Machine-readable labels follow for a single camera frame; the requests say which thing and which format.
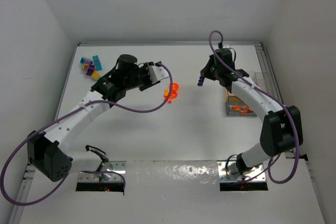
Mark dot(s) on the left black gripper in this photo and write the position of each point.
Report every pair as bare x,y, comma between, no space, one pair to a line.
146,76

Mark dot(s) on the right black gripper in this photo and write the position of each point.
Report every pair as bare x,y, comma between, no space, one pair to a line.
206,69

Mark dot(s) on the dark purple plate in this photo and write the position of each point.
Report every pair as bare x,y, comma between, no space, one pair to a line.
200,81

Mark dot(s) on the large orange round lego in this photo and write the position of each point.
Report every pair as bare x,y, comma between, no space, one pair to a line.
174,87

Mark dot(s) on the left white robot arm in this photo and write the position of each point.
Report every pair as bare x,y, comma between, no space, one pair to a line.
49,151

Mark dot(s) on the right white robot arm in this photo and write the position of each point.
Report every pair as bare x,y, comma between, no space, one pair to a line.
281,129

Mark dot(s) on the pile of small orange legos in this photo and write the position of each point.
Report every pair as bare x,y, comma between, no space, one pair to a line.
166,95

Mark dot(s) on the yellow-teal duplo brick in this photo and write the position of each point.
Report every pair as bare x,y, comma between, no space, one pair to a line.
95,76

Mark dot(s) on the teal duplo brick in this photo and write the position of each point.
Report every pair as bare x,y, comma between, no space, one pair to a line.
96,62

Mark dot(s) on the hollow purple duplo brick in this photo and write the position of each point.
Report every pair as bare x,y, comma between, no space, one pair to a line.
89,69

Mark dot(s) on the clear plastic container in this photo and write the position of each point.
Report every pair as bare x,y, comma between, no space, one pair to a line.
252,96

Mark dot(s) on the light blue duplo brick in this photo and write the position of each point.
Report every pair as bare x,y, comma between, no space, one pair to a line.
85,60

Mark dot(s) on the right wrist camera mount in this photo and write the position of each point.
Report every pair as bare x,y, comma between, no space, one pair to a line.
224,46

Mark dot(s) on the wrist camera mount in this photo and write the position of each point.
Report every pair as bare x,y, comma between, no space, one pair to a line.
224,46
157,72

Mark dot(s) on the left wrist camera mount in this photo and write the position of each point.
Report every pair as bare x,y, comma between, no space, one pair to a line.
157,72

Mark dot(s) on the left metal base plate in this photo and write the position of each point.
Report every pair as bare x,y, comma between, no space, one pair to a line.
112,172

